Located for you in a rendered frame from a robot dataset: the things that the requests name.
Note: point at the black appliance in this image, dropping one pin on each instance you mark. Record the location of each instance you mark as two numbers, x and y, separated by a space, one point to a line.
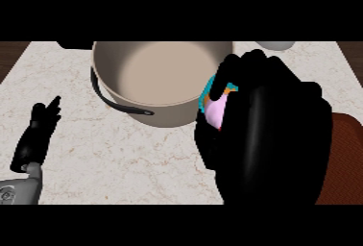
75 44

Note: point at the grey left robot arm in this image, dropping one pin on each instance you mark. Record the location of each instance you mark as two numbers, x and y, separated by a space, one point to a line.
23 189

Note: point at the brown tray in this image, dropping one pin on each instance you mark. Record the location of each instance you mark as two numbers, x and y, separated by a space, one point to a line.
342 160

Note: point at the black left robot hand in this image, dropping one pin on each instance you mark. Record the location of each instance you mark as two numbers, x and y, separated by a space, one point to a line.
35 141

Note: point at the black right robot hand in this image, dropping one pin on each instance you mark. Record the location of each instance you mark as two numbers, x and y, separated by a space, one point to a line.
274 141

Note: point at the pink frosted cupcake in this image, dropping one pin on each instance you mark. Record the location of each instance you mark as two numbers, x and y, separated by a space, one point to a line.
216 110

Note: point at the grey round object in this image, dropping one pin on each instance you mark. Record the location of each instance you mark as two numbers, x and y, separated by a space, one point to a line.
277 45

